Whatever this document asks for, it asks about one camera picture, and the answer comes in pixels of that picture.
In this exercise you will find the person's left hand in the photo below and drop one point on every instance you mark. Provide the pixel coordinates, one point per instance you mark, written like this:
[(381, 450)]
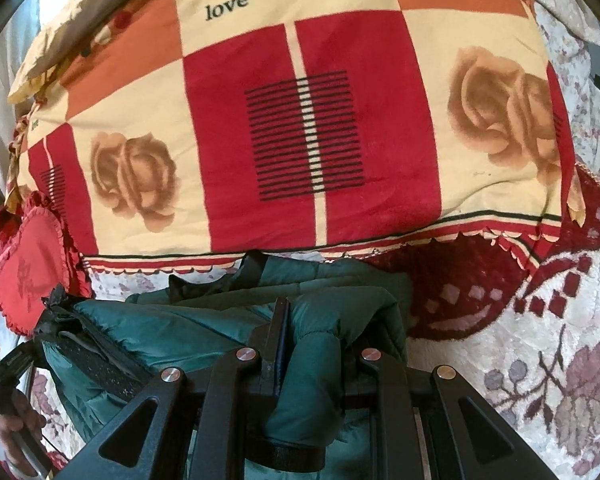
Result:
[(7, 452)]

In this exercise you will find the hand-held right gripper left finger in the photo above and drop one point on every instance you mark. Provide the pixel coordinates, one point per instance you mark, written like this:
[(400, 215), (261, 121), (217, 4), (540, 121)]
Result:
[(275, 350)]

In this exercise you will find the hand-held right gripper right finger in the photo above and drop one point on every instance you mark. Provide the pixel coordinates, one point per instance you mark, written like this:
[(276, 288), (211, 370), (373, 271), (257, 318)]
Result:
[(375, 385)]

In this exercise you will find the red heart-shaped cushion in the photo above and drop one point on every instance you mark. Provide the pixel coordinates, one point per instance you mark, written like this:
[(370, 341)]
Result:
[(30, 265)]

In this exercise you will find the white cloth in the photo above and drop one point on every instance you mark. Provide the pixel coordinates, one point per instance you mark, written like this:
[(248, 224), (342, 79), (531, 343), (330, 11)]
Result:
[(0, 110)]

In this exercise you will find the green puffer jacket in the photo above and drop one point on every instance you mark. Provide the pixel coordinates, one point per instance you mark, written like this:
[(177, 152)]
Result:
[(205, 320)]

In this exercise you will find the beige frilled pillow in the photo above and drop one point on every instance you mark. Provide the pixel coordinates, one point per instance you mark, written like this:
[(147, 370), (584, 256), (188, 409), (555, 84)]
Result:
[(70, 15)]

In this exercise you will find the floral bedspread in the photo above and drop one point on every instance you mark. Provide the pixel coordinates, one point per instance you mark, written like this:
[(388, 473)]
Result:
[(480, 340)]

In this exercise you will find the rose printed blanket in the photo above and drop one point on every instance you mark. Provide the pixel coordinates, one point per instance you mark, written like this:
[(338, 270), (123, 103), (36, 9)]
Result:
[(370, 110)]

